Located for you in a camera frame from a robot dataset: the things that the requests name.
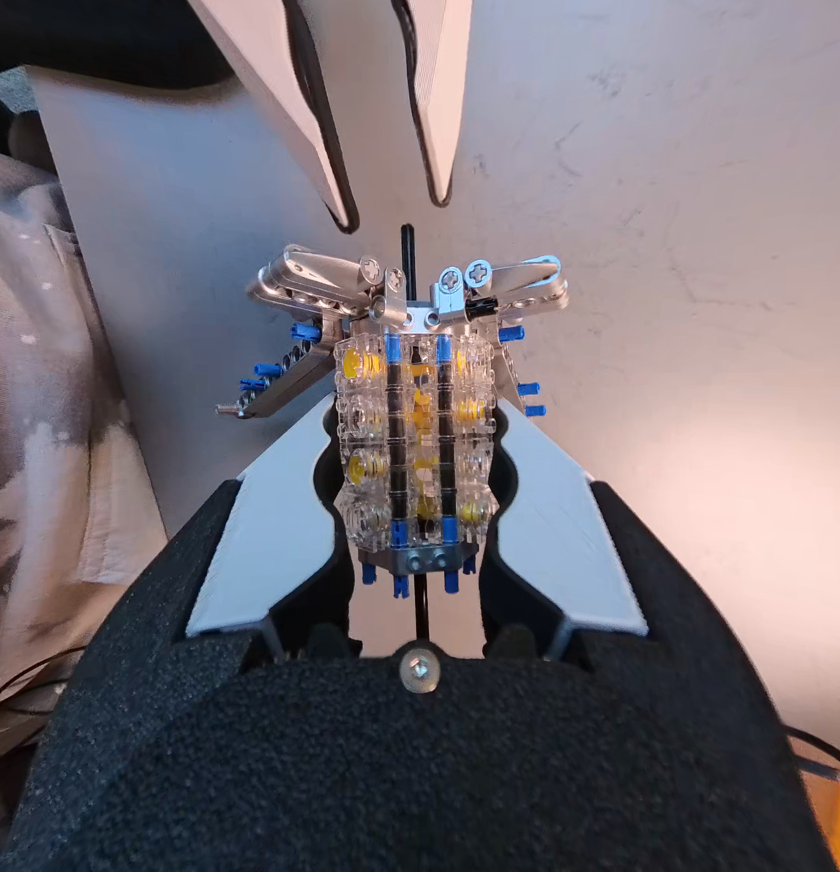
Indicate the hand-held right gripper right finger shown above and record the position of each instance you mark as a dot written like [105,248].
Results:
[570,545]

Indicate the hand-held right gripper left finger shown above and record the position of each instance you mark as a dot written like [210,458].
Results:
[264,545]

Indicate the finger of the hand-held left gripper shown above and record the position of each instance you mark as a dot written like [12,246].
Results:
[441,68]
[270,68]

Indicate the grey transparent engine model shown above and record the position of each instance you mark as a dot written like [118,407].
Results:
[420,436]

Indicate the grey desk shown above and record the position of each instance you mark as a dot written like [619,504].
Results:
[665,205]

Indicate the black rounded armrest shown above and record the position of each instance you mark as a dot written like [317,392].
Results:
[93,41]

